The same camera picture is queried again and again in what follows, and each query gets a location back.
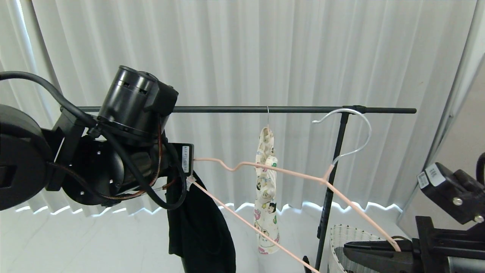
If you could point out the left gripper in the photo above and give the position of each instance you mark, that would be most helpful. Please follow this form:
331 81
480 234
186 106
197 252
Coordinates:
94 170

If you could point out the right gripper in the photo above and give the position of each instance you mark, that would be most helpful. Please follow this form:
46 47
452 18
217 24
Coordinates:
435 261

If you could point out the pink clothes hanger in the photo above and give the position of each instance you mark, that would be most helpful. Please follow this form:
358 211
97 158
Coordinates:
268 117
360 212

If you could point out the black garment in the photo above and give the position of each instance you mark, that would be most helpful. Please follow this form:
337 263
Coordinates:
201 235

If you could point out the cream printed garment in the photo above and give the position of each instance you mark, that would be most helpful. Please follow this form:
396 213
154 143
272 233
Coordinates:
265 189

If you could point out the white laundry basket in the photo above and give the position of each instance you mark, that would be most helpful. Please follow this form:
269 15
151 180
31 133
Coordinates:
337 246

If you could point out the black clothes rack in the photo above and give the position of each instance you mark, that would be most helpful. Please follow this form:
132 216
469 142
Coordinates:
227 109

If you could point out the white curtain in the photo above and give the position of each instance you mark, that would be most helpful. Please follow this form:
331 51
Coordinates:
265 49

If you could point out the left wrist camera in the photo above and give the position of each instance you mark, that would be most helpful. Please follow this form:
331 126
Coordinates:
66 129

